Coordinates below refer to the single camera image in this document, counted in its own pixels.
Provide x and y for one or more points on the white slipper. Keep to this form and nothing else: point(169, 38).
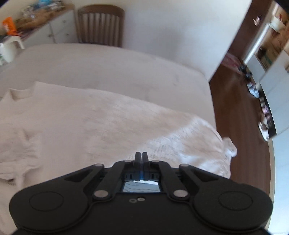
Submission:
point(264, 132)

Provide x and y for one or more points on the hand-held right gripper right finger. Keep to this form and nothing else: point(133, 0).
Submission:
point(145, 162)

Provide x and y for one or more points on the white shoe cabinet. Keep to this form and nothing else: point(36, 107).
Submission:
point(277, 90)

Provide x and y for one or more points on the pair of black shoes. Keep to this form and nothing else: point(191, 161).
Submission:
point(246, 71)

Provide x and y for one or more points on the wooden chair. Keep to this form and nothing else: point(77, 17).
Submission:
point(101, 24)

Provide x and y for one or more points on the clutter of packets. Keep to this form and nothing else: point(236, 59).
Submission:
point(43, 11)

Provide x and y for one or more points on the pair of pale sneakers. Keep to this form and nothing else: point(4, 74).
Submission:
point(253, 90)

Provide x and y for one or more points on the orange snack packet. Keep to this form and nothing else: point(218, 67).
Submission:
point(9, 26)

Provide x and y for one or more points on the cream knit sweater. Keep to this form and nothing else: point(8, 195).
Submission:
point(101, 124)

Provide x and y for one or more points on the white drawer cabinet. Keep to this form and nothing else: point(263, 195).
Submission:
point(56, 29)

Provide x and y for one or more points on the patterned rug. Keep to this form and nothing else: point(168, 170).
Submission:
point(231, 62)

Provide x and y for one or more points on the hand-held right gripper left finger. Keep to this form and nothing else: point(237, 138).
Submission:
point(138, 162)

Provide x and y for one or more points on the row of pink shoes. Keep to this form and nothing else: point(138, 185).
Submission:
point(266, 111)

